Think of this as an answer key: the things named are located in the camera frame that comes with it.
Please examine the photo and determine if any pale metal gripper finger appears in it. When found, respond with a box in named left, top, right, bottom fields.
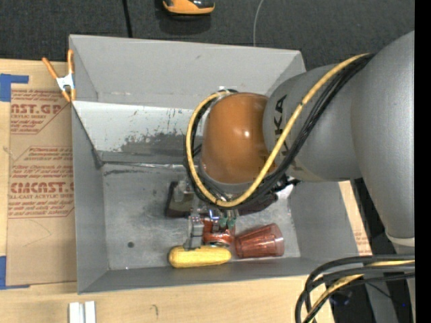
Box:
left=189, top=215, right=205, bottom=238
left=183, top=235, right=203, bottom=252

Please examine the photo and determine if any yellow toy corn cob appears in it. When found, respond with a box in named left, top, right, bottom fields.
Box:
left=168, top=244, right=233, bottom=269

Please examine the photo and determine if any grey metal bin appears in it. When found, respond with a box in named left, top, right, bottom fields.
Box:
left=68, top=34, right=360, bottom=295

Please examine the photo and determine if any clear red plastic cup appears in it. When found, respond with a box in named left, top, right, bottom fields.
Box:
left=234, top=223, right=285, bottom=260

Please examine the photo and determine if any black cylinder on white bracket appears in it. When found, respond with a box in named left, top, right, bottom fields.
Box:
left=275, top=176, right=301, bottom=200

